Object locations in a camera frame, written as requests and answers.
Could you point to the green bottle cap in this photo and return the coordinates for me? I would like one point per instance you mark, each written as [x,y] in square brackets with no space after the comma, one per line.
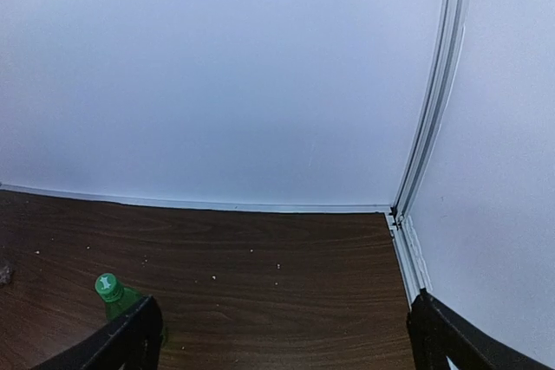
[108,288]

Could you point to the right aluminium frame post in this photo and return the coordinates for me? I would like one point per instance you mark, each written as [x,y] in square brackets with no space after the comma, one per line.
[444,64]

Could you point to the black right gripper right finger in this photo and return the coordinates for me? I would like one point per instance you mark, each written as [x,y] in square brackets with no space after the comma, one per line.
[440,338]

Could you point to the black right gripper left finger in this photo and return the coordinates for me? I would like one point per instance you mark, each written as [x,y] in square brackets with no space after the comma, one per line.
[131,341]

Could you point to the green plastic bottle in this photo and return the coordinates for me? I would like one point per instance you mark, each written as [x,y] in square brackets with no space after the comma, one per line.
[129,298]

